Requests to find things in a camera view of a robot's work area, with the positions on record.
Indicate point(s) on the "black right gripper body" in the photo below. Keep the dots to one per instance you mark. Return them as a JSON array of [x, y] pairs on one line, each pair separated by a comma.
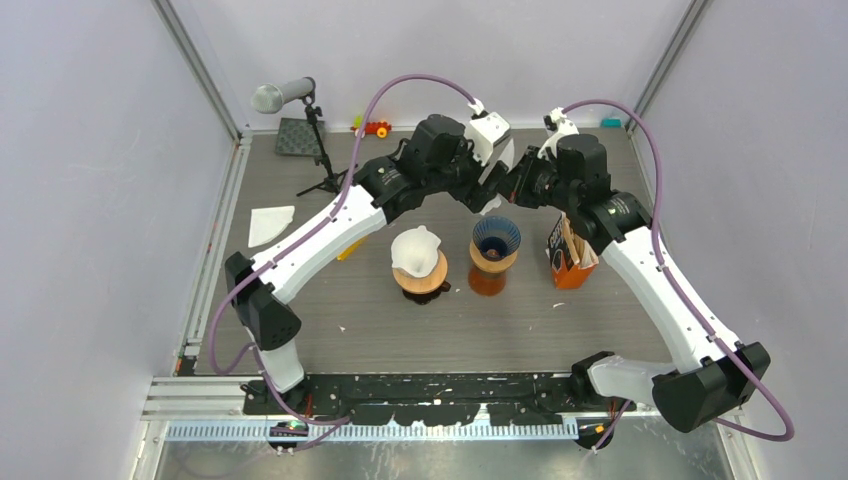
[[541, 185]]

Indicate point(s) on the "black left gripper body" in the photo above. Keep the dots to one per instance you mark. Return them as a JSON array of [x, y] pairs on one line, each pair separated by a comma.
[[464, 182]]

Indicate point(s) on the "orange coffee filter box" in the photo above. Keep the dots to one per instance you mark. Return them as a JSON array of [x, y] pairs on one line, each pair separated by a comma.
[[571, 257]]

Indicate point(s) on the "white paper coffee filter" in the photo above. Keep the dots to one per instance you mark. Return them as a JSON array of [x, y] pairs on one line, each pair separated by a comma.
[[415, 252]]

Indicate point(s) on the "amber glass carafe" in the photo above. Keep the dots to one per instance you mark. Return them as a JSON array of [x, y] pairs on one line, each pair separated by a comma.
[[486, 283]]

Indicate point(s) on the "large wooden ring holder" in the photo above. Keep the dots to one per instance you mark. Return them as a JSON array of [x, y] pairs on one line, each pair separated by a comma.
[[424, 285]]

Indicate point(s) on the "dark brown dripper cup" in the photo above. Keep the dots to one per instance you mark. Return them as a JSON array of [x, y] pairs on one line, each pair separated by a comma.
[[425, 298]]

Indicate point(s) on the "small wooden ring holder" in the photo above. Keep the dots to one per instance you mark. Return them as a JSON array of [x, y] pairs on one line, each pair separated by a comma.
[[489, 266]]

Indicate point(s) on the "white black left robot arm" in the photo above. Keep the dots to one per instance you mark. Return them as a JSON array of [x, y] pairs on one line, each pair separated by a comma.
[[442, 155]]

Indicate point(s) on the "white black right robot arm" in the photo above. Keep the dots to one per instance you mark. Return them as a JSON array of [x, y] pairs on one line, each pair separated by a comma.
[[711, 371]]

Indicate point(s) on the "teal block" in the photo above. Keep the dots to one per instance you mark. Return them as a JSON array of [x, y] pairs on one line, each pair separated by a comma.
[[611, 123]]

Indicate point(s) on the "toy brick car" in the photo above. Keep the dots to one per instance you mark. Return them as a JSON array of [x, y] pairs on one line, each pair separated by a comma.
[[380, 129]]

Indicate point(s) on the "yellow green toy brick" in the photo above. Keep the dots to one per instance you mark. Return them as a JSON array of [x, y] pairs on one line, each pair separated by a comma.
[[346, 253]]

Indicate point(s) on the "white paper sheet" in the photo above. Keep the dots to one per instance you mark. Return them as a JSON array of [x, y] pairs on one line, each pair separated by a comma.
[[268, 223]]

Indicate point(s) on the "grey microphone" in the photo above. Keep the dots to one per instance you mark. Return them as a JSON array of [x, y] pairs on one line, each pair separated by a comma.
[[271, 98]]

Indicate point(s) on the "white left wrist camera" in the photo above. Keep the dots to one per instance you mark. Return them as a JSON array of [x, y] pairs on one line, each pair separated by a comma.
[[490, 135]]

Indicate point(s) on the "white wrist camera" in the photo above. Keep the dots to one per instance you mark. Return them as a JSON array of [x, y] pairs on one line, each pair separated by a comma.
[[558, 125], [490, 135]]

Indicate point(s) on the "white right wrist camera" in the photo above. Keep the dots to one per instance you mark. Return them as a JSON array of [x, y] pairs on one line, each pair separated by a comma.
[[558, 125]]

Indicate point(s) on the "grey studded base plate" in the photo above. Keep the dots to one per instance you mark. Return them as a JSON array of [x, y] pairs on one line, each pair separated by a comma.
[[296, 138]]

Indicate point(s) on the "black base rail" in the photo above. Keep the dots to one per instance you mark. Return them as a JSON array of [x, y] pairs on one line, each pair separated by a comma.
[[509, 399]]

